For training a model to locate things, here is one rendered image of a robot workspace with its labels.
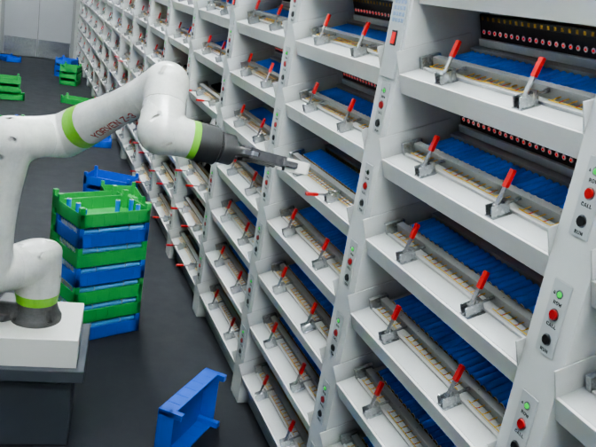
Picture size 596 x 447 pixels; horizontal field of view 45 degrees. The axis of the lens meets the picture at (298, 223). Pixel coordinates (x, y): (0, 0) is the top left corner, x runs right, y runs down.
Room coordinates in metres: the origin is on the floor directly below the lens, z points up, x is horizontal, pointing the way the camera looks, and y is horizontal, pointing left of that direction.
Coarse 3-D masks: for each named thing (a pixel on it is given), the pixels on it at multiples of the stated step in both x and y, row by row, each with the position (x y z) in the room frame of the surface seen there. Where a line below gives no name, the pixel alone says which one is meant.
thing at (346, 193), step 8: (304, 160) 2.21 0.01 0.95; (312, 168) 2.13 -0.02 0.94; (320, 176) 2.06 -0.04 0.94; (328, 176) 2.03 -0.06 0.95; (320, 184) 2.02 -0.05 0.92; (328, 184) 2.01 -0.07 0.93; (336, 184) 1.96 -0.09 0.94; (344, 192) 1.89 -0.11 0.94; (352, 192) 1.88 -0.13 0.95; (344, 200) 1.87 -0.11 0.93; (352, 200) 1.85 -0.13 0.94
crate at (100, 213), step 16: (128, 192) 2.85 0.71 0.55; (64, 208) 2.60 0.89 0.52; (80, 208) 2.51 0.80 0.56; (96, 208) 2.76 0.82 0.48; (112, 208) 2.80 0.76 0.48; (128, 208) 2.83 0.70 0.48; (144, 208) 2.75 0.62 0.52; (80, 224) 2.51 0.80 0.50; (96, 224) 2.55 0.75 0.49; (112, 224) 2.60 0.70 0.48
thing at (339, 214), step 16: (304, 144) 2.33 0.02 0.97; (320, 144) 2.35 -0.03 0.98; (288, 176) 2.18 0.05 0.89; (304, 176) 2.13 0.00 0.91; (304, 192) 2.05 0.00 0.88; (320, 192) 1.98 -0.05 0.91; (320, 208) 1.94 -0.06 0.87; (336, 208) 1.85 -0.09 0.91; (352, 208) 1.74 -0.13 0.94; (336, 224) 1.83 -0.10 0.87
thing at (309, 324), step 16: (272, 256) 2.31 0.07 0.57; (288, 256) 2.33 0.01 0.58; (272, 272) 2.29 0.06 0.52; (288, 272) 2.23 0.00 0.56; (272, 288) 2.16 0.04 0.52; (288, 288) 2.16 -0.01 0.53; (304, 288) 2.11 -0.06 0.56; (288, 304) 2.07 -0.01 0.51; (304, 304) 2.06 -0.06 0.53; (320, 304) 2.02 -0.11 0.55; (288, 320) 2.00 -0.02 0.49; (304, 320) 1.96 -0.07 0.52; (320, 320) 1.92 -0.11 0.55; (304, 336) 1.88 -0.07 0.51; (320, 336) 1.87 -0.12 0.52; (320, 352) 1.73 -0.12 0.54; (320, 368) 1.77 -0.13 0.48
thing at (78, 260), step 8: (56, 232) 2.64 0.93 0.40; (56, 240) 2.63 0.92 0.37; (64, 248) 2.58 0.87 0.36; (128, 248) 2.66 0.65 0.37; (136, 248) 2.68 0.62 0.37; (144, 248) 2.71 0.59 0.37; (64, 256) 2.58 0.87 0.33; (72, 256) 2.54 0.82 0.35; (80, 256) 2.52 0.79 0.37; (88, 256) 2.54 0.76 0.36; (96, 256) 2.56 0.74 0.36; (104, 256) 2.59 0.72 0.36; (112, 256) 2.61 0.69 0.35; (120, 256) 2.64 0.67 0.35; (128, 256) 2.66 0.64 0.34; (136, 256) 2.69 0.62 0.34; (144, 256) 2.71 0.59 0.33; (72, 264) 2.53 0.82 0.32; (80, 264) 2.52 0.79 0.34; (88, 264) 2.54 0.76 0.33; (96, 264) 2.56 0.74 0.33; (104, 264) 2.59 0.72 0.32
